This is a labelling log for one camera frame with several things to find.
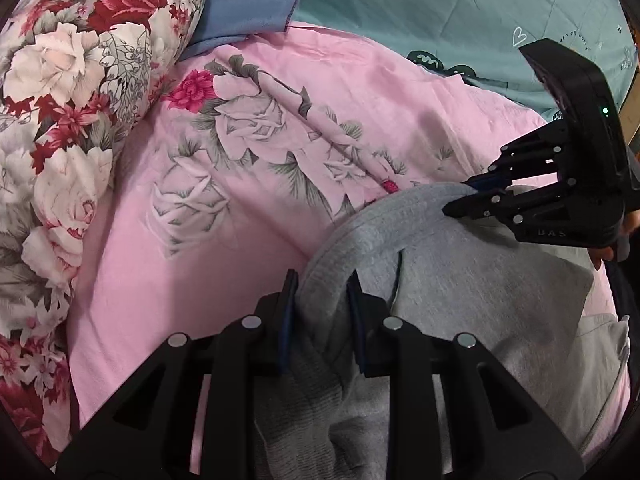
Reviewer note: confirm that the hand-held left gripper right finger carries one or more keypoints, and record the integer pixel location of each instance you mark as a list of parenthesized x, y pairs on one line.
[(358, 321)]

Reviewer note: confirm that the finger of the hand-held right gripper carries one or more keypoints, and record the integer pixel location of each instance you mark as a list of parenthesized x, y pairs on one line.
[(475, 205), (484, 183)]

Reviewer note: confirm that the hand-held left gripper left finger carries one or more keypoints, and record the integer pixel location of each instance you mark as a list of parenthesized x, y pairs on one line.
[(287, 321)]

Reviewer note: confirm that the grey pants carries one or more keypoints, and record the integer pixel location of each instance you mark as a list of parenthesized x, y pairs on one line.
[(475, 285)]

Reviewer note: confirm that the person's right hand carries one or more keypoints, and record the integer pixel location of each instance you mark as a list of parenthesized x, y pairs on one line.
[(600, 256)]

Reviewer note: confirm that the pink floral bed sheet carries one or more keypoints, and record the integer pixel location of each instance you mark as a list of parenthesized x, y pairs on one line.
[(150, 260)]

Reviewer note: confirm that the teal printed blanket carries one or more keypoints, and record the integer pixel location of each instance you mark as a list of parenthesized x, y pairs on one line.
[(475, 10)]

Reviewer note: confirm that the blue pillowcase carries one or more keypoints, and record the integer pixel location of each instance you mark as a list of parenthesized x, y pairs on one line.
[(245, 0)]

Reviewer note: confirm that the red floral pillow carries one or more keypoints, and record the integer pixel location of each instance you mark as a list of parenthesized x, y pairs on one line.
[(65, 110)]

